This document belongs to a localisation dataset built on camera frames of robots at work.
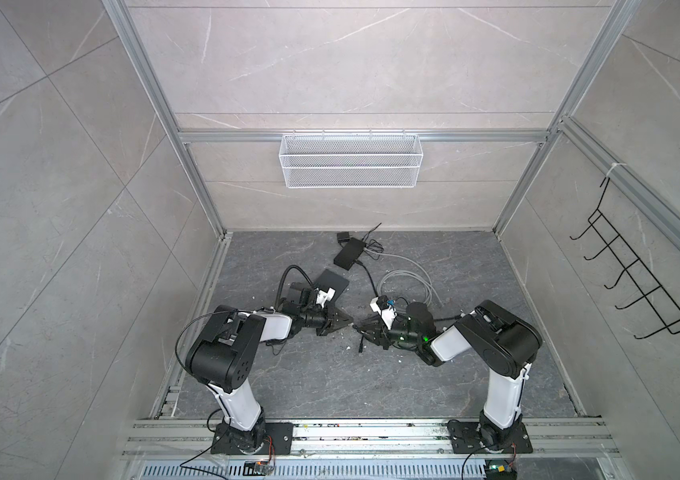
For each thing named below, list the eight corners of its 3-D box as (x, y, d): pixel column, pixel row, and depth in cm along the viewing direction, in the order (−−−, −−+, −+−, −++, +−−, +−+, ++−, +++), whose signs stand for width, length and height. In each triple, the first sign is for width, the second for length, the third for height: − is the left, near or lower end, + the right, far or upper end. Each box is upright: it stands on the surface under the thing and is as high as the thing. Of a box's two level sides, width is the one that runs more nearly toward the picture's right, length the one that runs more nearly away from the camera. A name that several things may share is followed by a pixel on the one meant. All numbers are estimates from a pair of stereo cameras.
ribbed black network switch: (332, 263, 112) (332, 260, 110) (350, 240, 120) (350, 236, 118) (348, 271, 110) (348, 267, 108) (366, 247, 117) (366, 243, 116)
